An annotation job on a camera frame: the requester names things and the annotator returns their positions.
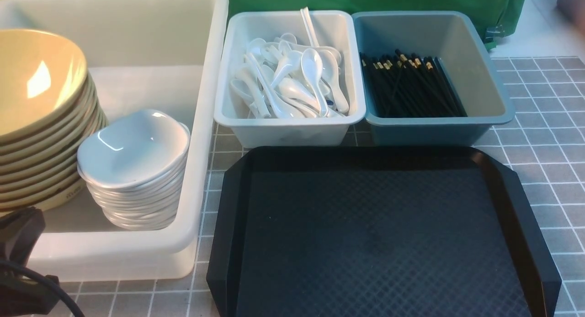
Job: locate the green cloth backdrop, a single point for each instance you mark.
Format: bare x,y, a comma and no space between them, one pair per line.
492,19

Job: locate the black plastic serving tray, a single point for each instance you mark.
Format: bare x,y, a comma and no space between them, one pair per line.
421,231

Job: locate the stack of yellow bowls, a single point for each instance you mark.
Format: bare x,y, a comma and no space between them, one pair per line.
49,106

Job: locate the bundle of black chopsticks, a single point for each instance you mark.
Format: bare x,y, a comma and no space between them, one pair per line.
404,85

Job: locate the teal plastic chopstick bin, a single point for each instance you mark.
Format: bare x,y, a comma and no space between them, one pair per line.
452,37

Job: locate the stack of white dishes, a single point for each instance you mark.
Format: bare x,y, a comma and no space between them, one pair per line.
134,169

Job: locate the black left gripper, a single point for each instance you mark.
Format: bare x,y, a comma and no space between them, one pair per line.
20,231

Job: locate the large white plastic tub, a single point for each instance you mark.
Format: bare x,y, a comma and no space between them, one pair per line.
142,54

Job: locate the grey checked table mat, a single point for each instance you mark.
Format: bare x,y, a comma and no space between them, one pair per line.
544,144

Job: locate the white ceramic soup spoon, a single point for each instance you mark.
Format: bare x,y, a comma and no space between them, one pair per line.
281,109

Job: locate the pile of white spoons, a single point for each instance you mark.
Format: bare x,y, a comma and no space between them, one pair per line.
306,76

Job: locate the white plastic spoon bin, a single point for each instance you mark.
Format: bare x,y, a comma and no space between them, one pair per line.
333,28

